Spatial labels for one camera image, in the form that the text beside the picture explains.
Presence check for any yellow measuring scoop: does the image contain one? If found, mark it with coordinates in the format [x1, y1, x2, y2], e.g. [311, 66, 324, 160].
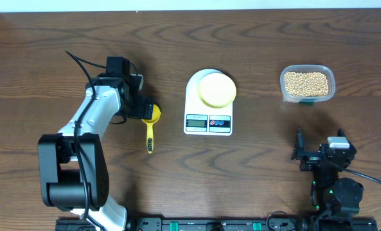
[142, 105, 161, 153]

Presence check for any yellow bowl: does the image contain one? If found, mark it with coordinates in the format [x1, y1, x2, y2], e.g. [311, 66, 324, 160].
[198, 73, 236, 108]

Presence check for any soybeans pile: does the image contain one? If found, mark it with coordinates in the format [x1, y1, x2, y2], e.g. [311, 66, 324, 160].
[284, 72, 329, 97]

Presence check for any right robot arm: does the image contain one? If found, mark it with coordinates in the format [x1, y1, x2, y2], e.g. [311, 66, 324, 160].
[293, 129, 378, 231]

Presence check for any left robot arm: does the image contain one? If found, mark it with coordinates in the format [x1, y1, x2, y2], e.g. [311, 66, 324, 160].
[38, 74, 153, 230]

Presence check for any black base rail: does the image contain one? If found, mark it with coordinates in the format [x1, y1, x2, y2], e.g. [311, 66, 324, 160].
[54, 218, 378, 231]

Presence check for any white digital kitchen scale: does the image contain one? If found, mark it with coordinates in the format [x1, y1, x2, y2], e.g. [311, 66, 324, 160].
[183, 69, 233, 136]

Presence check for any clear plastic container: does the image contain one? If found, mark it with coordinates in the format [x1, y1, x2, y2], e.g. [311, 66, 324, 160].
[280, 65, 336, 104]

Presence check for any green tape piece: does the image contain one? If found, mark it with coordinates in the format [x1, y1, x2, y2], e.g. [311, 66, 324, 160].
[299, 101, 314, 106]

